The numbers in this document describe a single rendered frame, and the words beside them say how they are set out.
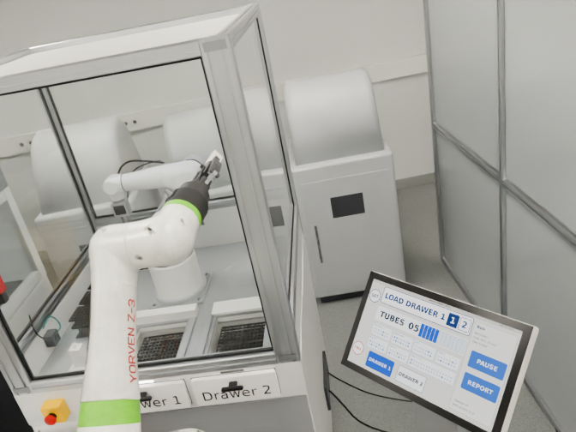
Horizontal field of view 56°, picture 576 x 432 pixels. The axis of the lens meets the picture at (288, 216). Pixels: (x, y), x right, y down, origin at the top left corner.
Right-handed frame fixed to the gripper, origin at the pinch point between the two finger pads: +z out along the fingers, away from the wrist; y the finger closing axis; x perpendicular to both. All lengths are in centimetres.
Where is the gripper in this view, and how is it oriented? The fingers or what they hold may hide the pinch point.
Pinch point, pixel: (213, 160)
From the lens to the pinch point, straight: 142.1
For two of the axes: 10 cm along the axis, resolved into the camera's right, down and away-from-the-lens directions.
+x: 6.8, 6.6, 3.2
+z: 1.6, -5.6, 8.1
